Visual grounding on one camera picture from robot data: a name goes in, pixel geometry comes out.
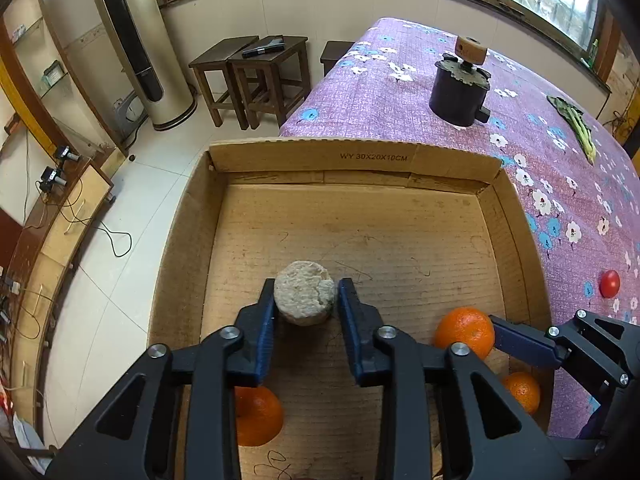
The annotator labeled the shallow cardboard box tray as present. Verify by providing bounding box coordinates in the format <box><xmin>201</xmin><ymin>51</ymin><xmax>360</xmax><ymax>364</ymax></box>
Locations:
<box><xmin>149</xmin><ymin>138</ymin><xmax>551</xmax><ymax>479</ymax></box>

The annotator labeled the beige round cake piece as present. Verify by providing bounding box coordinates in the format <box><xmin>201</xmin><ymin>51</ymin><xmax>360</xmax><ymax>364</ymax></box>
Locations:
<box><xmin>273</xmin><ymin>260</ymin><xmax>337</xmax><ymax>326</ymax></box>

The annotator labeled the small red tomato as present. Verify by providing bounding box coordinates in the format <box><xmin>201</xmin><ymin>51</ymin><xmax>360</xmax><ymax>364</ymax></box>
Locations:
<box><xmin>599</xmin><ymin>270</ymin><xmax>620</xmax><ymax>298</ymax></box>

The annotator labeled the green leafy vegetable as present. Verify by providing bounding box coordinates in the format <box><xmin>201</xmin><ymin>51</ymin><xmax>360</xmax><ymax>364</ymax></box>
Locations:
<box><xmin>546</xmin><ymin>96</ymin><xmax>597</xmax><ymax>166</ymax></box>

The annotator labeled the tall standing air conditioner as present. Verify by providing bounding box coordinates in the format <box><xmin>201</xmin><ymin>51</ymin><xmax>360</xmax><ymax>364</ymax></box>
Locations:
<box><xmin>94</xmin><ymin>0</ymin><xmax>196</xmax><ymax>131</ymax></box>

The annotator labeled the purple floral tablecloth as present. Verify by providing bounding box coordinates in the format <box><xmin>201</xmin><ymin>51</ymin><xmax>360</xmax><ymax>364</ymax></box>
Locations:
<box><xmin>280</xmin><ymin>18</ymin><xmax>639</xmax><ymax>324</ymax></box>

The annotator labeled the green bottle on windowsill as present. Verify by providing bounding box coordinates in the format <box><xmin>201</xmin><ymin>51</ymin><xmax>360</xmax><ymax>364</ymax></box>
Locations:
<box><xmin>582</xmin><ymin>38</ymin><xmax>599</xmax><ymax>70</ymax></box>

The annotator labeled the dark wooden stool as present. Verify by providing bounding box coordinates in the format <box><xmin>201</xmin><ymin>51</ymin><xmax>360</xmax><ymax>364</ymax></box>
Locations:
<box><xmin>189</xmin><ymin>35</ymin><xmax>259</xmax><ymax>130</ymax></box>
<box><xmin>231</xmin><ymin>35</ymin><xmax>311</xmax><ymax>129</ymax></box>

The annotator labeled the orange tangerine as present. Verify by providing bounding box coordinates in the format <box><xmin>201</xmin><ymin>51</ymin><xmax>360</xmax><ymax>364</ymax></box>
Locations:
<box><xmin>234</xmin><ymin>386</ymin><xmax>284</xmax><ymax>446</ymax></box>
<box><xmin>433</xmin><ymin>307</ymin><xmax>495</xmax><ymax>360</ymax></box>
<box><xmin>501</xmin><ymin>372</ymin><xmax>540</xmax><ymax>415</ymax></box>

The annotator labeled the black remote control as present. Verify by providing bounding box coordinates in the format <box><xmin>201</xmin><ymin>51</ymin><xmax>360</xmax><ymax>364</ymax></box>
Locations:
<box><xmin>241</xmin><ymin>37</ymin><xmax>285</xmax><ymax>58</ymax></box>

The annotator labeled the black pot with wooden knob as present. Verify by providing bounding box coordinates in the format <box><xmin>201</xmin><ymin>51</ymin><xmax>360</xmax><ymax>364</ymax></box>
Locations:
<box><xmin>428</xmin><ymin>36</ymin><xmax>491</xmax><ymax>127</ymax></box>

